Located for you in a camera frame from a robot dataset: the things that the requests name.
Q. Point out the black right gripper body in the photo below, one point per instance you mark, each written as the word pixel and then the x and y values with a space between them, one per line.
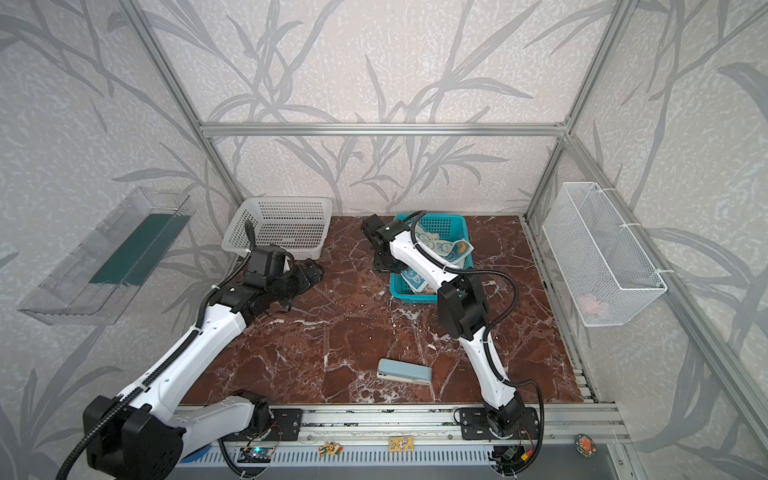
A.
pixel 377 233

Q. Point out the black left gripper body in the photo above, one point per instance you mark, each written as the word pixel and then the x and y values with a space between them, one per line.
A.
pixel 297 279

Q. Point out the blue bunny pattern towel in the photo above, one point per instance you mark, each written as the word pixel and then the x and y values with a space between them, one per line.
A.
pixel 444 247

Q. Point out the white perforated plastic basket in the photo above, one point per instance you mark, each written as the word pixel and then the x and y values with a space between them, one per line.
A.
pixel 298 224

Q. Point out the teal perforated plastic basket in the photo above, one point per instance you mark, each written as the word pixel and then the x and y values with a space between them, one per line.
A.
pixel 408 287

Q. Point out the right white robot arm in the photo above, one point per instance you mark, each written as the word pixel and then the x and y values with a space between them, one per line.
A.
pixel 463 311

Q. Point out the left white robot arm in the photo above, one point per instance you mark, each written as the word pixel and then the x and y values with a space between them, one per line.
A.
pixel 138 434

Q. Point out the light blue stapler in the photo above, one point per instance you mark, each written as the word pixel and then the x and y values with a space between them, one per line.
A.
pixel 404 372

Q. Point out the green microcontroller board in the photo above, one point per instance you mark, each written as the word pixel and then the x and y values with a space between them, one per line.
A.
pixel 255 454

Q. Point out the small colourful connector bundle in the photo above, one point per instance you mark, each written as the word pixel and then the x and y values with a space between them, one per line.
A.
pixel 330 449

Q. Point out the small yellow circuit board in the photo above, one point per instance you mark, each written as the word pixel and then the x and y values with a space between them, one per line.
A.
pixel 401 444

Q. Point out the round orange circuit board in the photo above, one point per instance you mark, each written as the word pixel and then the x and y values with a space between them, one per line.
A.
pixel 585 446

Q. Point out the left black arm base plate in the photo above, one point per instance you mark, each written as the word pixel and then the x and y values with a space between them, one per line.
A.
pixel 285 425

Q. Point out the clear plastic wall tray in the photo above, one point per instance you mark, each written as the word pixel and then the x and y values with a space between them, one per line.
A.
pixel 96 282

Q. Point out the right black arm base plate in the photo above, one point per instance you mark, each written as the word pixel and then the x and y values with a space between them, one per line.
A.
pixel 475 425

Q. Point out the pink object in wire basket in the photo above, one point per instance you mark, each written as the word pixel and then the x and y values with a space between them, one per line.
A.
pixel 591 306

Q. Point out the white wire mesh basket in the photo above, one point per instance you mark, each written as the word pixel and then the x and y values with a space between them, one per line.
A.
pixel 598 253

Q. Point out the right controller board with wires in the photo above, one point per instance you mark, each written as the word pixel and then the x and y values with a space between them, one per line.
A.
pixel 510 461

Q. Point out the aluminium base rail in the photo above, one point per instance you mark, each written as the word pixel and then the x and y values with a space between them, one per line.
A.
pixel 433 424

